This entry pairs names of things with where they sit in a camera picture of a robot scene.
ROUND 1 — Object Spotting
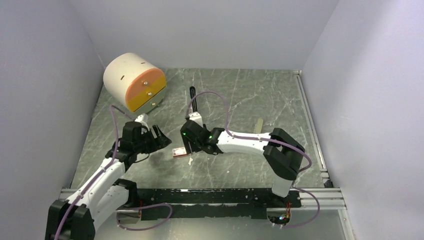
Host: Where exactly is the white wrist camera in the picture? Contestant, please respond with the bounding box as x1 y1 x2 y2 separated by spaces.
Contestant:
134 113 149 128
188 111 203 127

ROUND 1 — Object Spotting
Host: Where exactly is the right side aluminium rail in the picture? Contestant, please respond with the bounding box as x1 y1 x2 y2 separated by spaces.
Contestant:
293 70 334 188

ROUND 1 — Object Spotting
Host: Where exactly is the round white orange drawer box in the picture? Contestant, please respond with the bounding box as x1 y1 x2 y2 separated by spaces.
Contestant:
103 52 167 114

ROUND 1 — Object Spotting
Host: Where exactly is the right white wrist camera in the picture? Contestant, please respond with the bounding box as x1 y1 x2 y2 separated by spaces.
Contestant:
188 111 203 127

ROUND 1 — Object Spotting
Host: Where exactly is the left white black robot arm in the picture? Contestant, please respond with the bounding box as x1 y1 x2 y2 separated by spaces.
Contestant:
44 121 172 240

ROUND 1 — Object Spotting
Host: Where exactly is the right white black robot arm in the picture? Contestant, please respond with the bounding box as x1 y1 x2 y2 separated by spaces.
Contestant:
180 120 305 207

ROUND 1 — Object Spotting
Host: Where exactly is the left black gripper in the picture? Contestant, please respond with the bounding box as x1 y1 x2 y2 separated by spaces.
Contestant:
133 124 171 154

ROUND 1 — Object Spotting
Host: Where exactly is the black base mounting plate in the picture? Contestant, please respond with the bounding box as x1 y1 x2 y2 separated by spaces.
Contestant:
116 188 302 221

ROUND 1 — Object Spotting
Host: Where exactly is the red staples box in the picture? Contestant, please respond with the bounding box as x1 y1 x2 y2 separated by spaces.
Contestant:
172 147 188 158

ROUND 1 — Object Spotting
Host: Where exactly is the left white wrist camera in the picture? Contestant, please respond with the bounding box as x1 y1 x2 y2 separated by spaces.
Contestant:
134 113 149 128

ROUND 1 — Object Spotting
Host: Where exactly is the blue black stapler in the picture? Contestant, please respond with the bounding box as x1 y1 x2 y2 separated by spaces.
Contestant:
189 86 198 113

